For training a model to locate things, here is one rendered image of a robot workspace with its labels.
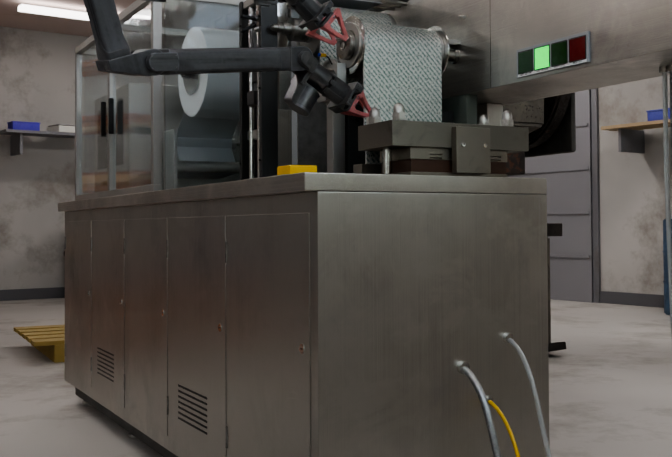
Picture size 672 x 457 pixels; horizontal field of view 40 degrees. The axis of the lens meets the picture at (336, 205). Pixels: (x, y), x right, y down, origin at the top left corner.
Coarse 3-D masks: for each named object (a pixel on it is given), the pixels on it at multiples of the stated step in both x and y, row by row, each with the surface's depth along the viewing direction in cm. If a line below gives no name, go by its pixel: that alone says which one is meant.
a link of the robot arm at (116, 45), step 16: (96, 0) 188; (112, 0) 190; (96, 16) 189; (112, 16) 190; (96, 32) 190; (112, 32) 191; (96, 48) 193; (112, 48) 191; (128, 48) 192; (96, 64) 195; (112, 64) 190; (128, 64) 192; (144, 64) 194
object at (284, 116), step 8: (280, 16) 298; (280, 40) 301; (280, 112) 300; (288, 112) 302; (280, 120) 300; (288, 120) 302; (280, 128) 300; (288, 128) 302; (280, 136) 300; (288, 136) 302; (280, 144) 300; (288, 144) 301; (280, 152) 300; (288, 152) 301; (280, 160) 300; (288, 160) 301
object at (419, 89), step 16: (368, 64) 231; (384, 64) 233; (368, 80) 231; (384, 80) 233; (400, 80) 235; (416, 80) 238; (432, 80) 240; (368, 96) 231; (384, 96) 233; (400, 96) 235; (416, 96) 237; (432, 96) 240; (384, 112) 233; (416, 112) 237; (432, 112) 240
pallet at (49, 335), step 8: (16, 328) 604; (24, 328) 604; (32, 328) 605; (40, 328) 607; (48, 328) 603; (56, 328) 602; (64, 328) 602; (24, 336) 566; (32, 336) 558; (40, 336) 558; (48, 336) 558; (56, 336) 558; (64, 336) 558; (32, 344) 536; (40, 344) 532; (48, 344) 534; (56, 344) 536; (64, 344) 538; (48, 352) 555; (56, 352) 536; (64, 352) 538; (56, 360) 536; (64, 360) 538
